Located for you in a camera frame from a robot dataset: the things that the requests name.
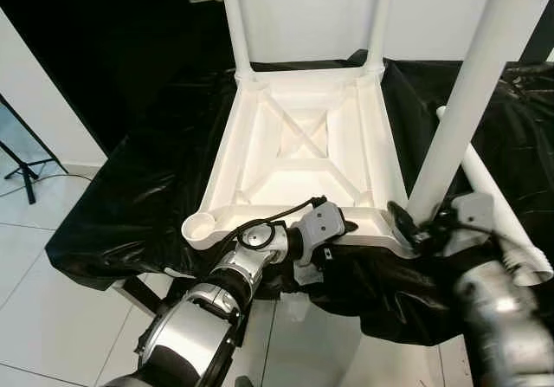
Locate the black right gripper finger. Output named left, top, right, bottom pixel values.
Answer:
left=386, top=200, right=426, bottom=249

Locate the black plastic cover sheet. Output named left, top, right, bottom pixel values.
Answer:
left=45, top=49, right=554, bottom=347

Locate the black door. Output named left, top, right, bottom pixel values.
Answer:
left=0, top=0, right=241, bottom=156

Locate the black tripod stand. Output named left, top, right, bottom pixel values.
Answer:
left=0, top=95, right=68, bottom=205

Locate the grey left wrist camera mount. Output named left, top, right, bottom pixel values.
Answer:
left=296, top=203, right=348, bottom=251

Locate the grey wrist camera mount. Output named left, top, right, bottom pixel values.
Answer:
left=296, top=203, right=348, bottom=251
left=448, top=191, right=496, bottom=255

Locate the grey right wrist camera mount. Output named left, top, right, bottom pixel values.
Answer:
left=448, top=191, right=496, bottom=255

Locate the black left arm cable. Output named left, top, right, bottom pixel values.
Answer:
left=219, top=197, right=327, bottom=251

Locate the black wall pillar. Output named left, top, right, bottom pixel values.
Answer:
left=518, top=0, right=554, bottom=65

